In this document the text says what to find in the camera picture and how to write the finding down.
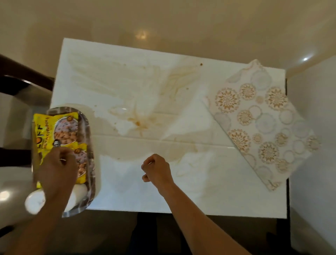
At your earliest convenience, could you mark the person's left hand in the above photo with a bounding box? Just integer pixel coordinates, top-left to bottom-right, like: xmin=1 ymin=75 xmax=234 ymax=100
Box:
xmin=37 ymin=147 xmax=79 ymax=201

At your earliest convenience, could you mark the floral patterned white tile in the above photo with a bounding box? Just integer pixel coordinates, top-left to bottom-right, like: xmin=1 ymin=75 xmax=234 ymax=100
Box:
xmin=203 ymin=59 xmax=322 ymax=192

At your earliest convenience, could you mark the person's left forearm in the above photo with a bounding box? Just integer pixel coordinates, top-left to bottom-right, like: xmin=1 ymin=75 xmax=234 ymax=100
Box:
xmin=4 ymin=193 xmax=70 ymax=255

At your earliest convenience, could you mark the person's right hand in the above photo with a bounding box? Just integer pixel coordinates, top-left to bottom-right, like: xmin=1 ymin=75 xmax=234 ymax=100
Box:
xmin=141 ymin=154 xmax=175 ymax=190

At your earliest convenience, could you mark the white plastic pouch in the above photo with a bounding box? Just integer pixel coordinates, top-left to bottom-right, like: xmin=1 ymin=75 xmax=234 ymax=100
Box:
xmin=24 ymin=183 xmax=88 ymax=216

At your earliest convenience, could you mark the yellow snack packet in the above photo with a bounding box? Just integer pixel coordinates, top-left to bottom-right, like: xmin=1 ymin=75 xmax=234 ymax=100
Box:
xmin=36 ymin=143 xmax=88 ymax=189
xmin=32 ymin=112 xmax=80 ymax=166

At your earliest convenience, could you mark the dark wooden chair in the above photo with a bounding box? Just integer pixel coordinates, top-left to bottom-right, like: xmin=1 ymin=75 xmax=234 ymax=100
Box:
xmin=0 ymin=54 xmax=55 ymax=96

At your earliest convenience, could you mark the person's right forearm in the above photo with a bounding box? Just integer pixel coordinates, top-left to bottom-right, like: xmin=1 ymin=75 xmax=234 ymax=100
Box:
xmin=159 ymin=182 xmax=253 ymax=255

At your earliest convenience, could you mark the oval steel tray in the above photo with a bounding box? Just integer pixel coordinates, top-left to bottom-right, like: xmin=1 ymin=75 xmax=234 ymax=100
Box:
xmin=31 ymin=106 xmax=97 ymax=218

